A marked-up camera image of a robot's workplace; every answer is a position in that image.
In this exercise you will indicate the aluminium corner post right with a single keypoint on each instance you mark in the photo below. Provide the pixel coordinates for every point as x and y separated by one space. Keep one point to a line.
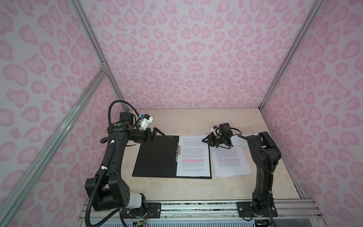
304 28

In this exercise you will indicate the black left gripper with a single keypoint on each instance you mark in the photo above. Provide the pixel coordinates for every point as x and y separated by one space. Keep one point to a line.
153 135

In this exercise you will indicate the aluminium corner post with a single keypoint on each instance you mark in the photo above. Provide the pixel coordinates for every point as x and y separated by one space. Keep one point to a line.
86 25
304 28

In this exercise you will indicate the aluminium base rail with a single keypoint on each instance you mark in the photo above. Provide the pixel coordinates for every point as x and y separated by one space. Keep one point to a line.
222 213

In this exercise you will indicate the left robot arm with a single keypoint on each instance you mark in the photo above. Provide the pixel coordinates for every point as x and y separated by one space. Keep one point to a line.
107 190

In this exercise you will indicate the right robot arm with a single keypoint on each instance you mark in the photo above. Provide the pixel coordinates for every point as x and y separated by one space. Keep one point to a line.
265 154

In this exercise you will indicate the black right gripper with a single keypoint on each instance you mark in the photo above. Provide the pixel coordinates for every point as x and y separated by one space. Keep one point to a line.
211 140

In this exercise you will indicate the silver folder clip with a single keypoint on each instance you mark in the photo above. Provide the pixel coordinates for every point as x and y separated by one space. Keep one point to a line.
178 152

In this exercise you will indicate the printed paper sheet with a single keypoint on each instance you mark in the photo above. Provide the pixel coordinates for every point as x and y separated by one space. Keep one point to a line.
229 162
194 160

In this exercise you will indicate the aluminium diagonal wall bar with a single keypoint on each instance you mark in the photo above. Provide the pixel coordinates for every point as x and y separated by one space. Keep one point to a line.
29 179

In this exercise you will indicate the aluminium corner post left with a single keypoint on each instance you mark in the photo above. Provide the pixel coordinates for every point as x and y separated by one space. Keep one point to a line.
86 25

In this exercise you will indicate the blue folder with black inside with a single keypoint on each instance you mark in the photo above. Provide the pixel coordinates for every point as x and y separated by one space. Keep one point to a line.
157 159

